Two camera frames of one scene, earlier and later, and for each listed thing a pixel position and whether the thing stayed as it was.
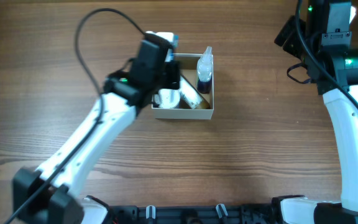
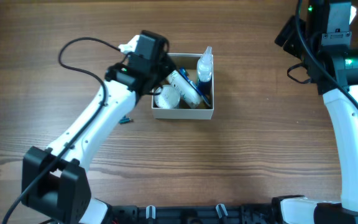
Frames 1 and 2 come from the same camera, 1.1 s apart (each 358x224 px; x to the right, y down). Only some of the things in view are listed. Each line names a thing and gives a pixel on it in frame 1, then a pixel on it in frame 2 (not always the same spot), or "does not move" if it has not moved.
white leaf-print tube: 189,94 does not move
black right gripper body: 297,47 does not move
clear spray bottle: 204,71 does not move
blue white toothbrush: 176,40 → 186,75
